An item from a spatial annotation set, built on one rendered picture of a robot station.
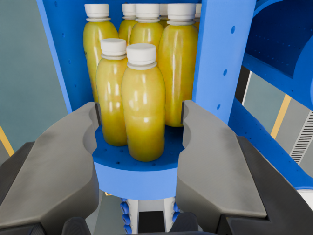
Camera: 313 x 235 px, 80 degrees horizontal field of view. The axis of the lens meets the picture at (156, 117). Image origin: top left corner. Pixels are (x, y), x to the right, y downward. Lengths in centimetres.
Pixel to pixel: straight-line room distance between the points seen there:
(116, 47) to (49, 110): 153
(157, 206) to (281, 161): 49
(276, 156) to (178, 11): 71
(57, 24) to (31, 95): 146
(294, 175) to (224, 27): 68
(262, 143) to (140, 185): 72
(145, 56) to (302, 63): 41
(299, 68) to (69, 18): 50
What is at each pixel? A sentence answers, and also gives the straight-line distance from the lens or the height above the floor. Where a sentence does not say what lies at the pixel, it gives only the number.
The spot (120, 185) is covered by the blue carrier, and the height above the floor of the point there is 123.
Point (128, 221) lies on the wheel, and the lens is 85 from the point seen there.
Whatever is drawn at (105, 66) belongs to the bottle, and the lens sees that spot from 31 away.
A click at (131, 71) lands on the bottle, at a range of 26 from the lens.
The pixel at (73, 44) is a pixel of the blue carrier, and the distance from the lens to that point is 38.
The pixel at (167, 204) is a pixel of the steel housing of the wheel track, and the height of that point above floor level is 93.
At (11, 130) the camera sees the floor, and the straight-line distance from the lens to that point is 208.
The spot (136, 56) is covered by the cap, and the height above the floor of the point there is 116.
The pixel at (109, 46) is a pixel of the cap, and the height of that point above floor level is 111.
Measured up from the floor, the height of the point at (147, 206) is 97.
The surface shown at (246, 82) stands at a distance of 151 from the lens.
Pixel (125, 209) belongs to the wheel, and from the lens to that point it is 78.
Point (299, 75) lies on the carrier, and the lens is 58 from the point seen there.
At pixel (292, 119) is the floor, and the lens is 211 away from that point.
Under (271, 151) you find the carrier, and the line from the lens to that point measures 89.
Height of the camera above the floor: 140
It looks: 59 degrees down
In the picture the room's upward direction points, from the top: 175 degrees clockwise
